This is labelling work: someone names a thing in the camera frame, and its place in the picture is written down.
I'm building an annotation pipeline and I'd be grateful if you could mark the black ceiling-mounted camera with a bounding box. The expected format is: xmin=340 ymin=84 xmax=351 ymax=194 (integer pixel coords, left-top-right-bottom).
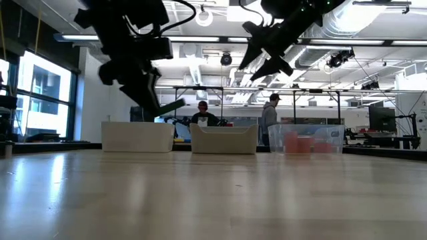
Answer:
xmin=360 ymin=79 xmax=381 ymax=91
xmin=326 ymin=49 xmax=356 ymax=69

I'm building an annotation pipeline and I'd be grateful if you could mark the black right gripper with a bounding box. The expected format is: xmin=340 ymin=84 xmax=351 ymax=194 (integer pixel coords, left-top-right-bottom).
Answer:
xmin=238 ymin=12 xmax=322 ymax=83

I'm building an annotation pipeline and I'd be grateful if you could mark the black metal gantry frame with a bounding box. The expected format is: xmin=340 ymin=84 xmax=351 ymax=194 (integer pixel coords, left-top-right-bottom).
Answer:
xmin=173 ymin=85 xmax=343 ymax=126

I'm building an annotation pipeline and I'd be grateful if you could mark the silver ventilation duct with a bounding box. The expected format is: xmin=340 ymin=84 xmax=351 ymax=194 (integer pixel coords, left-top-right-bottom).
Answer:
xmin=293 ymin=0 xmax=388 ymax=69

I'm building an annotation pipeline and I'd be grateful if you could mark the white plastic bin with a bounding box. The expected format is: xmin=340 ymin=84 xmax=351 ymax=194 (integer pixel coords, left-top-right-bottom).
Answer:
xmin=101 ymin=121 xmax=175 ymax=153

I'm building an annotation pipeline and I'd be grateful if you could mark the clear plastic bin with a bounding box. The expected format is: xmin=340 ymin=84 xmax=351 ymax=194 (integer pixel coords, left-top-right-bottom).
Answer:
xmin=268 ymin=124 xmax=346 ymax=155

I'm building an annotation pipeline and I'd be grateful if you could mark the black aluminium table frame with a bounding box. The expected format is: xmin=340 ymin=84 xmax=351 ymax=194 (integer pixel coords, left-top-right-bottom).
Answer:
xmin=0 ymin=140 xmax=427 ymax=162

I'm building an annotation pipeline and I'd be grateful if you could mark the overhead light bar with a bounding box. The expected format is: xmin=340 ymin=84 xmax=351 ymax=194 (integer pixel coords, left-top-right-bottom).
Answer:
xmin=53 ymin=32 xmax=427 ymax=47

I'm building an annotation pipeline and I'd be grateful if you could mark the black computer monitor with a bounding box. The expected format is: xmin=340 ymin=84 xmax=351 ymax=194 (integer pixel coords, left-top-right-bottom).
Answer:
xmin=129 ymin=105 xmax=156 ymax=123
xmin=368 ymin=105 xmax=397 ymax=133

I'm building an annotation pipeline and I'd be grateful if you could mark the person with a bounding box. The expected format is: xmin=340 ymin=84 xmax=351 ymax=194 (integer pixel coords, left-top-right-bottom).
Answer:
xmin=190 ymin=100 xmax=221 ymax=127
xmin=260 ymin=93 xmax=282 ymax=147

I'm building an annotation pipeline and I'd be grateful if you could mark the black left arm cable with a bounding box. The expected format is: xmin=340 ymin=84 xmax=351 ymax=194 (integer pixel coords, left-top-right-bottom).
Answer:
xmin=126 ymin=0 xmax=197 ymax=37

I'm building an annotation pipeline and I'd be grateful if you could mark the grey plastic bin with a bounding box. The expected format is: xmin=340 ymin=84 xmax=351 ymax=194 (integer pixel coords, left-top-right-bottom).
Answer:
xmin=189 ymin=123 xmax=260 ymax=155

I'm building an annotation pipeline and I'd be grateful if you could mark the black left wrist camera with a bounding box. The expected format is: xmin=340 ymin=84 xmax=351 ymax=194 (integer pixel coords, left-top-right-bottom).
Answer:
xmin=151 ymin=36 xmax=175 ymax=61

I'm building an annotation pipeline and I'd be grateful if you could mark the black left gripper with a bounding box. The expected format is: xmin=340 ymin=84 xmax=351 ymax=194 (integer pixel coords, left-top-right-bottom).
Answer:
xmin=97 ymin=36 xmax=161 ymax=118

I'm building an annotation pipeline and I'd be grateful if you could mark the orange wooden cube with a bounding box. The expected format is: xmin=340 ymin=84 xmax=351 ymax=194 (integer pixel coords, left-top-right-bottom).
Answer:
xmin=297 ymin=135 xmax=313 ymax=154

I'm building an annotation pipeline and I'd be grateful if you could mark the large glass window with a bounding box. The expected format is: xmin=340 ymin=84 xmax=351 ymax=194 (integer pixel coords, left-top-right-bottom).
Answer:
xmin=0 ymin=49 xmax=79 ymax=141

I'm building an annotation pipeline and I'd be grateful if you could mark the orange wooden block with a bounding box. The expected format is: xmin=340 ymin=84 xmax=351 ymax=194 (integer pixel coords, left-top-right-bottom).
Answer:
xmin=284 ymin=131 xmax=299 ymax=154

